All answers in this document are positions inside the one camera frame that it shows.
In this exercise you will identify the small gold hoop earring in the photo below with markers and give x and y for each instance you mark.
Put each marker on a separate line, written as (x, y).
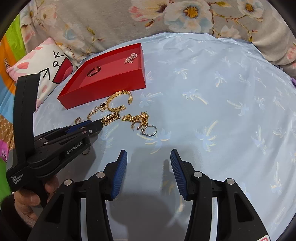
(77, 120)

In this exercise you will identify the red cardboard tray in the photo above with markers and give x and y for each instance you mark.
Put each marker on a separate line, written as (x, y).
(104, 75)

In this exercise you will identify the pink white bunny pillow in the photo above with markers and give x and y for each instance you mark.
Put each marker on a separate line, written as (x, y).
(50, 62)

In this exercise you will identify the gold braided bangle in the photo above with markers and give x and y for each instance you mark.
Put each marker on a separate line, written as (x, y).
(119, 101)

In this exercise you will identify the gold wrist watch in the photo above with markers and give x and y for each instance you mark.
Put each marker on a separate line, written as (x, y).
(108, 119)

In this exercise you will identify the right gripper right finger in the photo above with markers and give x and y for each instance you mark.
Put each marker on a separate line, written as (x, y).
(196, 187)

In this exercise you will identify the grey floral blanket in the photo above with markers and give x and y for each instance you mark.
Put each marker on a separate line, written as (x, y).
(81, 28)

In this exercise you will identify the person's left hand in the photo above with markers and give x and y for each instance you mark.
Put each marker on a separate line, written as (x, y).
(25, 200)

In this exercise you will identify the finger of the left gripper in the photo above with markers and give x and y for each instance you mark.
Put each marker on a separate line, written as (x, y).
(60, 133)
(83, 126)

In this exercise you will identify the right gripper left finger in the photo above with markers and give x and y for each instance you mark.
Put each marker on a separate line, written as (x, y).
(102, 187)

